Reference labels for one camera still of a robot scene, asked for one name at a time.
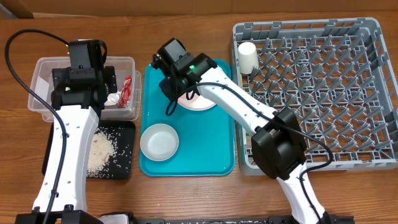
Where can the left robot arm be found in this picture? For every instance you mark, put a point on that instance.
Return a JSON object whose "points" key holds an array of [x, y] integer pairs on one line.
{"points": [[62, 196]]}

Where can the teal serving tray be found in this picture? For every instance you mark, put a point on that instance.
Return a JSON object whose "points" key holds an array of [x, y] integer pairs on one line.
{"points": [[206, 138]]}

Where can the clear plastic storage bin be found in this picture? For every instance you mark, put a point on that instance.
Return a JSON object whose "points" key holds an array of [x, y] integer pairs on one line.
{"points": [[42, 84]]}

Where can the pale green paper cup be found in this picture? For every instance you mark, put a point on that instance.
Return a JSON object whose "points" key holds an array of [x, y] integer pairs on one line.
{"points": [[247, 57]]}

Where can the white rice leftovers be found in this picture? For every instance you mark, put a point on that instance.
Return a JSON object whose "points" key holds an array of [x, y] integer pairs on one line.
{"points": [[101, 149]]}

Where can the black plastic tray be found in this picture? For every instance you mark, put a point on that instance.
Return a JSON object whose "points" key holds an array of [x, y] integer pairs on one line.
{"points": [[124, 149]]}

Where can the red snack wrapper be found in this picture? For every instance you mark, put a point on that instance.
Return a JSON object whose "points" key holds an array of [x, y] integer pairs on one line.
{"points": [[125, 93]]}

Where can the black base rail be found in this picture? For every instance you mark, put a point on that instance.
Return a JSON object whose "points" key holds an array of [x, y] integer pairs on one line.
{"points": [[129, 218]]}

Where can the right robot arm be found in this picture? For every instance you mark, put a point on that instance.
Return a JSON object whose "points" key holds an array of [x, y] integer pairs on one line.
{"points": [[278, 143]]}

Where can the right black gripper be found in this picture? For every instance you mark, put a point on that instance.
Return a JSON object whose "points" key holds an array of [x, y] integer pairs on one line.
{"points": [[168, 83]]}

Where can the white napkin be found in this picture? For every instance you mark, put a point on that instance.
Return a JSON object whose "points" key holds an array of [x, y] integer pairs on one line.
{"points": [[113, 99]]}

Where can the large pink plate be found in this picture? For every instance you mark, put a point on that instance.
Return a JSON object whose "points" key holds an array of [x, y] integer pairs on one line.
{"points": [[197, 103]]}

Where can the grey bowl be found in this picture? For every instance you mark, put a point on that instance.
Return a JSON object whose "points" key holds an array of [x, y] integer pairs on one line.
{"points": [[159, 142]]}

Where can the grey dishwasher rack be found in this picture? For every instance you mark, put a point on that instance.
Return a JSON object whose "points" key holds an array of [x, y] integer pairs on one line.
{"points": [[337, 77]]}

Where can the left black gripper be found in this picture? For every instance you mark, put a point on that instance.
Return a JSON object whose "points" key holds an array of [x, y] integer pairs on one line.
{"points": [[61, 77]]}

